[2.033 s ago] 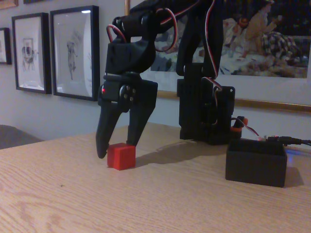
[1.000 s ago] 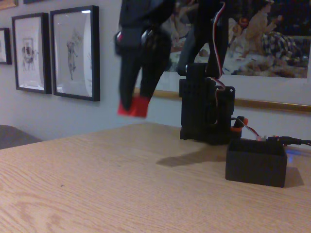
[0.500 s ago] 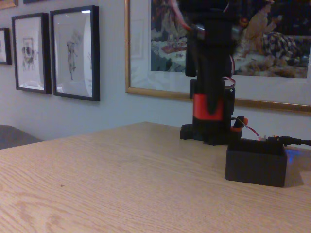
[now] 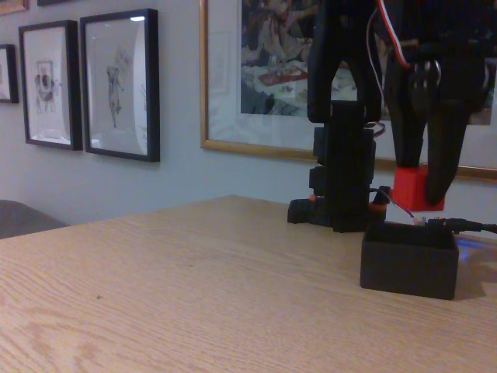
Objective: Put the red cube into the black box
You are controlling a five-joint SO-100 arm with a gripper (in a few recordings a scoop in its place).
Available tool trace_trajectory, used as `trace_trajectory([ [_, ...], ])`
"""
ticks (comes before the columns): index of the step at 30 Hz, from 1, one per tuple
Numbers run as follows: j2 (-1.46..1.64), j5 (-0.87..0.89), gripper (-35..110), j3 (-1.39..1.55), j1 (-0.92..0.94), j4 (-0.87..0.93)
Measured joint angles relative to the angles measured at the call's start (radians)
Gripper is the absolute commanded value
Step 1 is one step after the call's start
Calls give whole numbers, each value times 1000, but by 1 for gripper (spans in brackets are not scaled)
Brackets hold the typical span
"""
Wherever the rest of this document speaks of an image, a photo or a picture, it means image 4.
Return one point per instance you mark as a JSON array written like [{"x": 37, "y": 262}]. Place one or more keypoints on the small controller board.
[{"x": 423, "y": 221}]

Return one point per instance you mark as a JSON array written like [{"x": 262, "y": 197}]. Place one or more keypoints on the black framed portrait drawing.
[{"x": 48, "y": 83}]

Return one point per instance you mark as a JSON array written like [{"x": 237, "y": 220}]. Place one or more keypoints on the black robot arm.
[{"x": 345, "y": 171}]

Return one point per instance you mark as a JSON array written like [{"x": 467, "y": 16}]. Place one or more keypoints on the orange table clamp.
[{"x": 378, "y": 204}]

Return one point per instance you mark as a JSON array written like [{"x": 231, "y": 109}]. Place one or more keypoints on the red cube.
[{"x": 409, "y": 190}]

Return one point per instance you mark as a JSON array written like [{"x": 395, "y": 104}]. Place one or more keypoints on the dark picture frame edge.
[{"x": 54, "y": 2}]

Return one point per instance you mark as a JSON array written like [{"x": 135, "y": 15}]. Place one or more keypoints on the black framed figure drawing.
[{"x": 116, "y": 85}]

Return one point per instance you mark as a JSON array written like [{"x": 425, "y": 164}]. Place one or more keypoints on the small gold picture frame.
[{"x": 13, "y": 4}]

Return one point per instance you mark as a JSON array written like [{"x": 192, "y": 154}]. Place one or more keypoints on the black box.
[{"x": 407, "y": 268}]

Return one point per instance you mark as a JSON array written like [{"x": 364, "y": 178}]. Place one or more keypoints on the small black picture frame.
[{"x": 7, "y": 74}]

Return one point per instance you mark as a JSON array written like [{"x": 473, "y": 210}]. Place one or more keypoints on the grey sofa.
[{"x": 23, "y": 219}]

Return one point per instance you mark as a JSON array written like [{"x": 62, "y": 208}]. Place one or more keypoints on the large gold framed painting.
[{"x": 272, "y": 77}]

